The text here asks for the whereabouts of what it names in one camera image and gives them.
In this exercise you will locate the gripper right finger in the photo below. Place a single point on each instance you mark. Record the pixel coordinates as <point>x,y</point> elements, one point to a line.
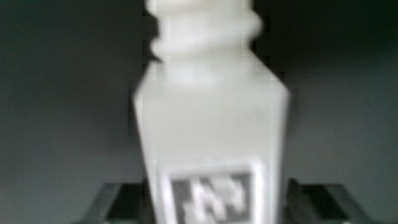
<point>321,204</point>

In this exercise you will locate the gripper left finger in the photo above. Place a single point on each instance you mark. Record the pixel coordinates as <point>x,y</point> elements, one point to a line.
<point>119,207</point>

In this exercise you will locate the white table leg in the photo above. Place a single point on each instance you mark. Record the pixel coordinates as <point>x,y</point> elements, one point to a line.
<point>211,106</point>

